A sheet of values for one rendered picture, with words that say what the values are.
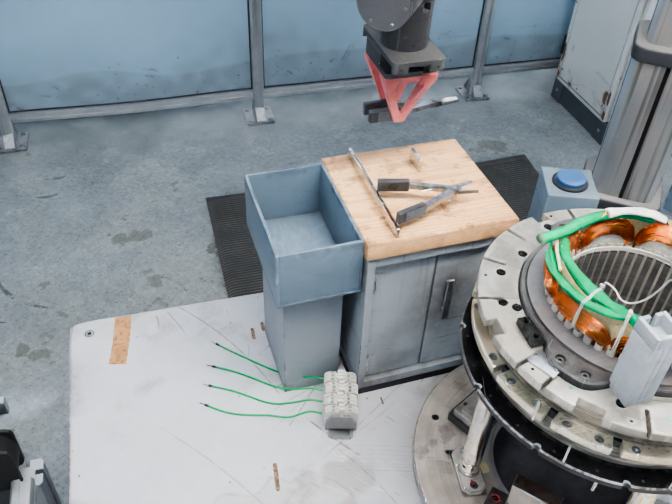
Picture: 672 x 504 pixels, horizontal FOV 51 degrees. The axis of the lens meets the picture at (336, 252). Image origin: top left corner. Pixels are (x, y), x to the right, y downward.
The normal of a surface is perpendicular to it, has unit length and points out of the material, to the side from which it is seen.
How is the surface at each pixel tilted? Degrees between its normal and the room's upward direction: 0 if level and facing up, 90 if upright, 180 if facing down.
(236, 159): 0
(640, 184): 90
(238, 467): 0
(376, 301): 90
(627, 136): 90
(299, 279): 90
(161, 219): 0
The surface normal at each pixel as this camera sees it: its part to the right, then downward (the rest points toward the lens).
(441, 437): 0.04, -0.75
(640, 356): -0.95, 0.17
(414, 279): 0.31, 0.64
